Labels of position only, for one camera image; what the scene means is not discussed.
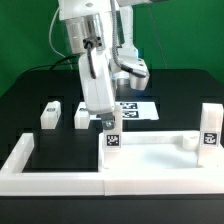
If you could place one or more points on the white desk top tray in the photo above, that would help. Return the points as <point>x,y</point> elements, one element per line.
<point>154,150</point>

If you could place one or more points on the white U-shaped fence frame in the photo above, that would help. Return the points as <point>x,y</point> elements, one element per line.
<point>14,181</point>

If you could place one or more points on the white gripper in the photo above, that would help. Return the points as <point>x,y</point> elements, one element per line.
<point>98,93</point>

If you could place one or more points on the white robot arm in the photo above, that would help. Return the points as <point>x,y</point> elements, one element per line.
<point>100,33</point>

